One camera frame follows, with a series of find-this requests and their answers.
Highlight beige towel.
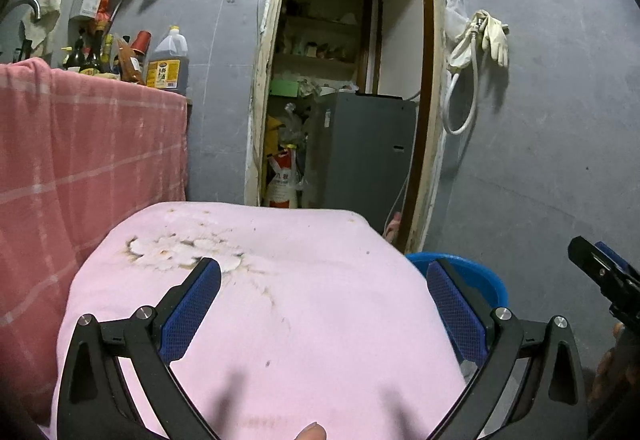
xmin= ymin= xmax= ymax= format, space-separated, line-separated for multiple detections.
xmin=31 ymin=0 xmax=70 ymax=56

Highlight pink ribbed blanket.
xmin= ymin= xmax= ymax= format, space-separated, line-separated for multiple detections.
xmin=50 ymin=201 xmax=481 ymax=440

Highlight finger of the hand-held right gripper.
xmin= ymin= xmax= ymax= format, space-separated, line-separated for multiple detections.
xmin=568 ymin=236 xmax=621 ymax=293
xmin=595 ymin=241 xmax=640 ymax=281

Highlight white hanging cable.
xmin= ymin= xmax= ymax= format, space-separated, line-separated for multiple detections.
xmin=255 ymin=0 xmax=267 ymax=52

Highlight clear plastic bag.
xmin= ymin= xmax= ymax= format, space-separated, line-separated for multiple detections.
xmin=444 ymin=0 xmax=473 ymax=43

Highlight wooden shelf unit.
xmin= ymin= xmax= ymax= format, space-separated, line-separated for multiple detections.
xmin=272 ymin=0 xmax=373 ymax=96

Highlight large oil jug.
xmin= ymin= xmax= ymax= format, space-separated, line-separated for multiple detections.
xmin=146 ymin=25 xmax=191 ymax=95

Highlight red cup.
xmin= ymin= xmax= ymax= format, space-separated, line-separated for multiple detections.
xmin=129 ymin=30 xmax=152 ymax=55

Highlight metal faucet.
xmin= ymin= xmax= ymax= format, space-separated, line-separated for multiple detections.
xmin=0 ymin=0 xmax=42 ymax=31

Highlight red checked cloth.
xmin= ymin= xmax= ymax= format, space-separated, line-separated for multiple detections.
xmin=0 ymin=57 xmax=190 ymax=426

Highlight blue plastic basin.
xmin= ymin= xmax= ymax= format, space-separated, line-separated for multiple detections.
xmin=404 ymin=250 xmax=509 ymax=321

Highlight white red sack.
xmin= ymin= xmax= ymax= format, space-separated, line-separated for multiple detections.
xmin=264 ymin=149 xmax=303 ymax=209

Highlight person's left hand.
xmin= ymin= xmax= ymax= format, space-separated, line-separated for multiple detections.
xmin=292 ymin=421 xmax=328 ymax=440

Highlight pink slipper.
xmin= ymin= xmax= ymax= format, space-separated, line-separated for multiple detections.
xmin=383 ymin=211 xmax=404 ymax=241

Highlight cream rubber gloves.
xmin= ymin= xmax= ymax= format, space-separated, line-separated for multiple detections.
xmin=481 ymin=15 xmax=510 ymax=67

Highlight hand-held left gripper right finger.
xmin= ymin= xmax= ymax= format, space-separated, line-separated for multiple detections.
xmin=425 ymin=258 xmax=586 ymax=440

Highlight yellow bag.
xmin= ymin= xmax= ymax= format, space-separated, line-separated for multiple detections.
xmin=264 ymin=115 xmax=286 ymax=156

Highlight worn door frame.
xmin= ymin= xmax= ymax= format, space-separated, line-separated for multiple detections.
xmin=244 ymin=0 xmax=448 ymax=253

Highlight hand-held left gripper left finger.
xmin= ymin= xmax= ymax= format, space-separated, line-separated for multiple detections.
xmin=57 ymin=258 xmax=226 ymax=440

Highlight green box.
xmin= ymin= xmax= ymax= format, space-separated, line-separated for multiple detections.
xmin=270 ymin=79 xmax=303 ymax=97

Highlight white appliance cable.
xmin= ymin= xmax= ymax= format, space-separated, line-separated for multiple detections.
xmin=387 ymin=160 xmax=417 ymax=231

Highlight person's right hand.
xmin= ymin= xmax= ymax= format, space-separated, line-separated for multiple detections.
xmin=592 ymin=322 xmax=628 ymax=402

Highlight dark glass bottle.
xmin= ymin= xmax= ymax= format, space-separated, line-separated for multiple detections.
xmin=80 ymin=32 xmax=103 ymax=75
xmin=65 ymin=37 xmax=86 ymax=71

